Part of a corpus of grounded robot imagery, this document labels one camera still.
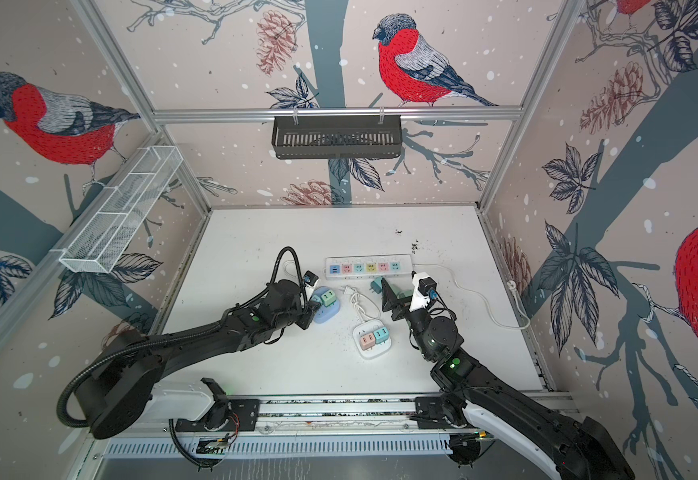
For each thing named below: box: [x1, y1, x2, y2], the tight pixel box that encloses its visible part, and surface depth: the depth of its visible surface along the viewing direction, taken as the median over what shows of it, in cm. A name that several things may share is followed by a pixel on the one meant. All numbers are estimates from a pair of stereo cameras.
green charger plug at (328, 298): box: [320, 289, 337, 307], surface depth 90 cm
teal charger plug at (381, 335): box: [373, 327, 390, 344], surface depth 82 cm
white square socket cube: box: [352, 319, 392, 360], surface depth 85 cm
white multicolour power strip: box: [324, 254, 413, 280], surface depth 102 cm
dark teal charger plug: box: [369, 276, 383, 294], surface depth 99 cm
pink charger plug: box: [359, 333, 376, 351], surface depth 81 cm
